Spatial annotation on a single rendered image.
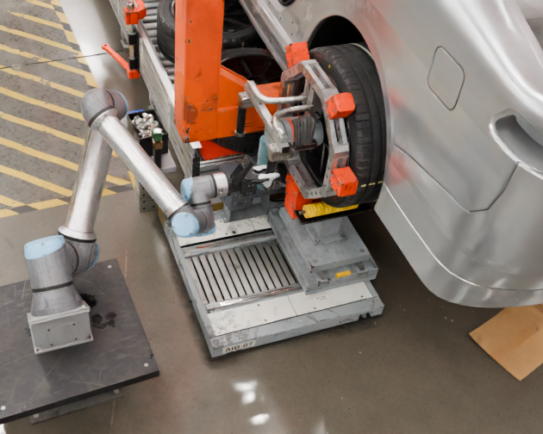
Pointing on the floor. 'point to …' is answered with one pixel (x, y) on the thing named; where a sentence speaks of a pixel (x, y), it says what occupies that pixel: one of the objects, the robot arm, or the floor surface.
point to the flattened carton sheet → (521, 337)
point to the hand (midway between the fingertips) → (275, 170)
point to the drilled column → (145, 202)
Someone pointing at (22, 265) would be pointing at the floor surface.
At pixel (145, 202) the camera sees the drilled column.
